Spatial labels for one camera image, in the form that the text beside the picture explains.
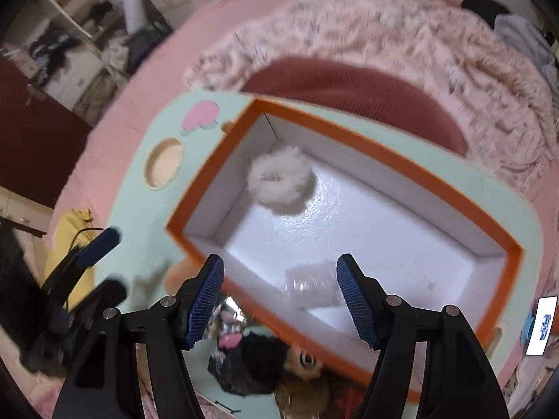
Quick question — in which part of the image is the yellow cloth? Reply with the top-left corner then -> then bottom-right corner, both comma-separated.
44,207 -> 97,289

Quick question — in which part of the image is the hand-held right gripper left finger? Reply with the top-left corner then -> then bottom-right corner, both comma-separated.
52,253 -> 225,419

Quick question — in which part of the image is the beige fluffy scrunchie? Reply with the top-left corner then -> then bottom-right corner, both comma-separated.
247,146 -> 319,215

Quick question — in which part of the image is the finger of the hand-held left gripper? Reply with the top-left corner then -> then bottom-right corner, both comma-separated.
74,279 -> 128,328
44,227 -> 122,300

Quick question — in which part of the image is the white paper roll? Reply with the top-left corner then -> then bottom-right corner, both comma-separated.
122,0 -> 147,36

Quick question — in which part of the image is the grey hoodie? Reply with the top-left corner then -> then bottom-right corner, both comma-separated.
493,13 -> 553,75

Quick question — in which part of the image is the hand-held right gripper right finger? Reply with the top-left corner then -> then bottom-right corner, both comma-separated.
336,253 -> 511,419

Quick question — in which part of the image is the white smartphone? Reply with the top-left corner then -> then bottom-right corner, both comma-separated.
525,296 -> 559,356

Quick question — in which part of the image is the clear plastic container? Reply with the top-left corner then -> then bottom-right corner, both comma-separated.
284,259 -> 346,310

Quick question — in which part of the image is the dark red cushion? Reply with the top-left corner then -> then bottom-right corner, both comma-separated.
240,54 -> 469,155

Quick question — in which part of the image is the black cable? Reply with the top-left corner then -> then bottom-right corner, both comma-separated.
70,226 -> 106,247

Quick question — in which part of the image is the black satin lace-trimmed cloth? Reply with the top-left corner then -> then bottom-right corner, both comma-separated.
207,329 -> 291,396

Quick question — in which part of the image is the pink fluffy blanket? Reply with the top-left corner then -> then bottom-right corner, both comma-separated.
183,0 -> 555,193

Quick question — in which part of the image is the white shelf unit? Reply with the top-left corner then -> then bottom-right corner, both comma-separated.
26,0 -> 175,114

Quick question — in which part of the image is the orange gradient cardboard box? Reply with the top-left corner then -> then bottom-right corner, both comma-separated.
165,98 -> 525,380

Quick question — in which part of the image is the black cloth heap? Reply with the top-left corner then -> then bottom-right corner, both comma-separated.
460,0 -> 511,24

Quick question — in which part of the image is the pink bed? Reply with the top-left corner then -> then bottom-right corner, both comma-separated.
44,0 -> 559,419

